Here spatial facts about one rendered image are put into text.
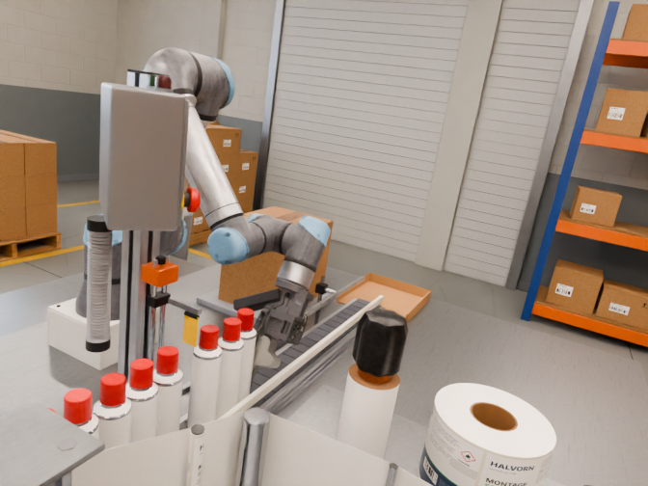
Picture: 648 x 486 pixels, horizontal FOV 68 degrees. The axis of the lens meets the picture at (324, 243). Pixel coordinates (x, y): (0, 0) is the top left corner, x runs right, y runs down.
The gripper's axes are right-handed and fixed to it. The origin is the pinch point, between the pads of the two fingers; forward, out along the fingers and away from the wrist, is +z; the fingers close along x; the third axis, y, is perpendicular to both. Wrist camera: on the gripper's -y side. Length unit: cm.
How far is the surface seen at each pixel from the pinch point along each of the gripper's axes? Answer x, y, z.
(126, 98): -53, -3, -30
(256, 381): 7.1, -0.8, 2.1
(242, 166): 307, -258, -157
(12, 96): 234, -547, -150
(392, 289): 91, -1, -41
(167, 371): -28.3, 1.5, 2.1
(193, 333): -23.4, -0.3, -4.4
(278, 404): 7.2, 6.0, 4.7
